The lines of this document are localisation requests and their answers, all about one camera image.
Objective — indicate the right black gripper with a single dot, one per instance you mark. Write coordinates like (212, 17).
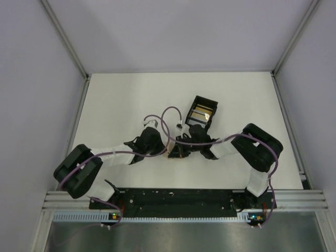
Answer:
(178, 151)

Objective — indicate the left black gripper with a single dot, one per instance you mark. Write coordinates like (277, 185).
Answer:
(161, 146)

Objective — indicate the beige card stack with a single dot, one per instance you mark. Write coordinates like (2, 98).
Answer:
(176, 153)

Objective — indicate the black card holder box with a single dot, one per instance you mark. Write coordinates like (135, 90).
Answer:
(201, 112)

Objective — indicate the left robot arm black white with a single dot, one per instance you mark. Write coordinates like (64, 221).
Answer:
(84, 171)

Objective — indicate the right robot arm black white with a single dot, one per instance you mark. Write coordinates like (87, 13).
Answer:
(258, 148)

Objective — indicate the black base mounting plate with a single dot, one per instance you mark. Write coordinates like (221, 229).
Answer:
(185, 203)

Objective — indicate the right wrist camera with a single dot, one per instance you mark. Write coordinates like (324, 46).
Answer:
(182, 127)

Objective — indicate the grey slotted cable duct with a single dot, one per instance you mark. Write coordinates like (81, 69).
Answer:
(91, 217)

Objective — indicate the aluminium frame rail front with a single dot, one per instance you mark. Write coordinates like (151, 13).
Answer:
(286, 200)

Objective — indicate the left aluminium corner post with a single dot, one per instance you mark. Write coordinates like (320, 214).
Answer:
(64, 38)

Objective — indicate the aluminium corner post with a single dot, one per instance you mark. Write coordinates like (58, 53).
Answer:
(312, 9)
(64, 38)

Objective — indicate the right aluminium corner post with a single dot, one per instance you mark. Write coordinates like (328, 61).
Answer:
(312, 9)

